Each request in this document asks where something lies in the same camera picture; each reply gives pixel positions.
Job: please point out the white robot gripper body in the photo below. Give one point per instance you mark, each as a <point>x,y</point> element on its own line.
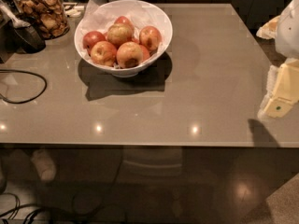
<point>288,34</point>

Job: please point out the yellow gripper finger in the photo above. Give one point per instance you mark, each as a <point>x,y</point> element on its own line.
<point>269,30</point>
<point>282,90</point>

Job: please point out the yellow-red apple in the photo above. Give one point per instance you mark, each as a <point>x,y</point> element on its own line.
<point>129,55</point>
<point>104,53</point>

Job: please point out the right red-yellow apple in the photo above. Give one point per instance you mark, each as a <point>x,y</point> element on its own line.
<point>150,37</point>

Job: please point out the red apple under front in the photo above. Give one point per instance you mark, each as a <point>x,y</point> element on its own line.
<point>145,52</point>

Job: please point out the back red apple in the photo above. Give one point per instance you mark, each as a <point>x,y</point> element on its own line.
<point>124,20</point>

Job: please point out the center yellow-green apple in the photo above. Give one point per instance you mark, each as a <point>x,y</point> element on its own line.
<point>119,33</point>

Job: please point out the white ceramic bowl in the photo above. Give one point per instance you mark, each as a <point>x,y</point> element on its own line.
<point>115,70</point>

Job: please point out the white paper bowl liner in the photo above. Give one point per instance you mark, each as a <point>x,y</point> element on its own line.
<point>139,13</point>

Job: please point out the left red apple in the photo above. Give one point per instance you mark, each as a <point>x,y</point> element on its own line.
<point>91,38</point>

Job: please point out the small white items behind bowl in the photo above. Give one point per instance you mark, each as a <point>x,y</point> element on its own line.
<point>73,10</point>

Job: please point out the glass jar of dried chips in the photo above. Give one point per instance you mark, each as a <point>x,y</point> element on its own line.
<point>49,16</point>

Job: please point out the black appliance with silver handle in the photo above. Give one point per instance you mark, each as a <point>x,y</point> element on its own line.
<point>24,32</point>

